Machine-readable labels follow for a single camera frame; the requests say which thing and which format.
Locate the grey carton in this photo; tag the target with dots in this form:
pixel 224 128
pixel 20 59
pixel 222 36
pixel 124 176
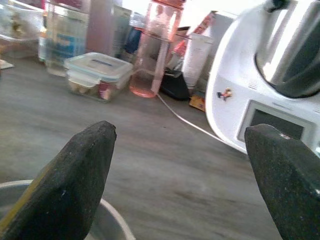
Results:
pixel 105 27

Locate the black pouch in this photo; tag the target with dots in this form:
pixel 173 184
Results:
pixel 175 86

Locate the tall clear glass jar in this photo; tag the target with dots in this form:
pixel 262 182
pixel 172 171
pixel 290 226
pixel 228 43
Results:
pixel 62 37

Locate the small orange box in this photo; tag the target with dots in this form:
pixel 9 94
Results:
pixel 198 103

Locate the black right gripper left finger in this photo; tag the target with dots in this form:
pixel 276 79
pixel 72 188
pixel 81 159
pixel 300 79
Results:
pixel 65 190

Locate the white kitchen food processor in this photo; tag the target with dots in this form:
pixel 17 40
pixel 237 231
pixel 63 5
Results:
pixel 232 75

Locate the round metal bowl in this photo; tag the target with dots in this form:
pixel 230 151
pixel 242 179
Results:
pixel 112 225

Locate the white squeeze tube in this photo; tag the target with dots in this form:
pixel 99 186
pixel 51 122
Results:
pixel 197 57

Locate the large clear plastic container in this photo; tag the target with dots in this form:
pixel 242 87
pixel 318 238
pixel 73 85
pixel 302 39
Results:
pixel 20 27

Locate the clear lidded food container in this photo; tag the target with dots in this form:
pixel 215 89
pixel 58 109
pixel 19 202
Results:
pixel 97 65

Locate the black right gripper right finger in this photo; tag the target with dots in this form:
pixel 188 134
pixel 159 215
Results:
pixel 287 185

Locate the blue bottle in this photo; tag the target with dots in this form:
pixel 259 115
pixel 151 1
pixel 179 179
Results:
pixel 132 40

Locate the pink transparent bottle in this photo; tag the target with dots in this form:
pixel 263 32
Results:
pixel 150 50

